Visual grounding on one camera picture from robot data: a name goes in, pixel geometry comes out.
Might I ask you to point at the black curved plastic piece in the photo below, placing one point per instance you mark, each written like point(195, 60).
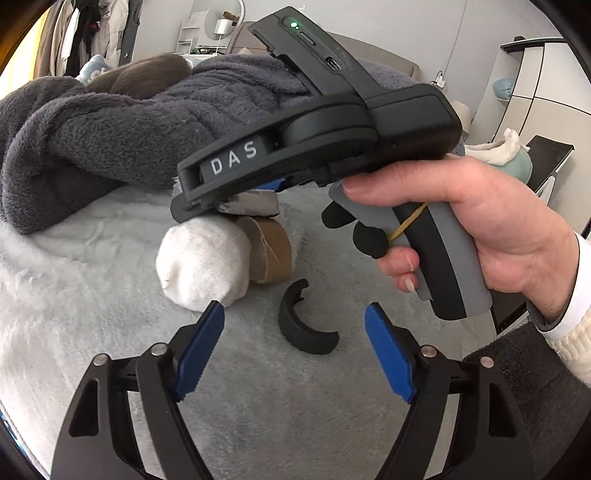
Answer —
point(295, 332)

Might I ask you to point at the round white mirror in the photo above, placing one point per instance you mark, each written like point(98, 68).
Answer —
point(228, 23)

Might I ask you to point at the person's right hand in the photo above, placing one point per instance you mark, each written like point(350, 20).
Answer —
point(498, 217)

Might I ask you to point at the person's right forearm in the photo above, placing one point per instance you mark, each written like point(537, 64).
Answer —
point(572, 332)

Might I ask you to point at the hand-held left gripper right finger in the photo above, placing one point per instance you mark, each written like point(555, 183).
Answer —
point(392, 355)

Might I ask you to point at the light blue plush toy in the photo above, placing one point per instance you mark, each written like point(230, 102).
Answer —
point(92, 69)

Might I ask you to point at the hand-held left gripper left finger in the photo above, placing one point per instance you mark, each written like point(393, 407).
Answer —
point(198, 355)

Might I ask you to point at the brown cardboard tube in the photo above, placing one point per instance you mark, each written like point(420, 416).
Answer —
point(268, 254)

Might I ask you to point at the white sock ball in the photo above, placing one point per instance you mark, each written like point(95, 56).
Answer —
point(203, 258)

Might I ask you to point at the white cabinet with black trim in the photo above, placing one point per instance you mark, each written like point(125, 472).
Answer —
point(554, 74)

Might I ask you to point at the person's dark fuzzy clothing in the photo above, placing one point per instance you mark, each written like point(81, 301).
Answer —
point(531, 406)

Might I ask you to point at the white fleece bed cover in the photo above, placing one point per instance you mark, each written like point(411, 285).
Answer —
point(92, 300)

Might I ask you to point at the white wall charger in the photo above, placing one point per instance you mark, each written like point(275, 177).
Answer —
point(440, 81)

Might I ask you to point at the teal cushion with white plush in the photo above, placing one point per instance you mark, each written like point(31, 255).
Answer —
point(512, 161)

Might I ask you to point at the hanging clothes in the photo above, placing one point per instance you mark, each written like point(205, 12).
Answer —
point(92, 32)

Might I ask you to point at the black chair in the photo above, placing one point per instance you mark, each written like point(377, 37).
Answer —
point(549, 161)

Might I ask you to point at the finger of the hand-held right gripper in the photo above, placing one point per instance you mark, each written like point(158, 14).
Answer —
point(272, 184)
point(189, 210)

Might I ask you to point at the dark grey fleece blanket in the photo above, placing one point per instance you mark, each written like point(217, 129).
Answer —
point(92, 138)

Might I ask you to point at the brown plush pillow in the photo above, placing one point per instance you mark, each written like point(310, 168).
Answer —
point(147, 74)

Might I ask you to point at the white shelf rack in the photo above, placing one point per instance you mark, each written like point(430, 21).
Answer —
point(194, 41)

